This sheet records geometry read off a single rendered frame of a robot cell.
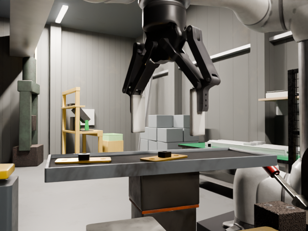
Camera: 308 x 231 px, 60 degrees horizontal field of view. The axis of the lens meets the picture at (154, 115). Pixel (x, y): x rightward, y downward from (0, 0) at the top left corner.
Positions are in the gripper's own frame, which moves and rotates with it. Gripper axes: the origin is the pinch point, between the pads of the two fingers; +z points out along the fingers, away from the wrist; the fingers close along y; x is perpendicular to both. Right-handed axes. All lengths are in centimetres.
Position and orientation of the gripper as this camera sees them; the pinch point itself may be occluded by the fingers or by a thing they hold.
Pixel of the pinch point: (164, 127)
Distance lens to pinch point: 45.3
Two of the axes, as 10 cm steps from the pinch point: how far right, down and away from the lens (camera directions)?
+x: 7.1, 0.1, 7.0
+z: 0.0, 10.0, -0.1
